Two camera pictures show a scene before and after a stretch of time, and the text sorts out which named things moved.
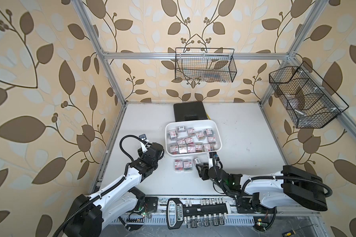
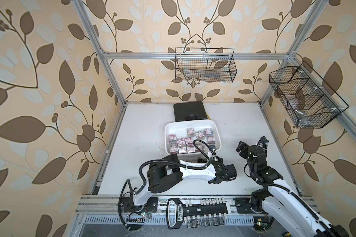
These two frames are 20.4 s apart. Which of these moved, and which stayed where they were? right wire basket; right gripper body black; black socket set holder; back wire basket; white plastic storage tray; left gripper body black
Moved: right gripper body black; left gripper body black
Stayed: black socket set holder; right wire basket; back wire basket; white plastic storage tray
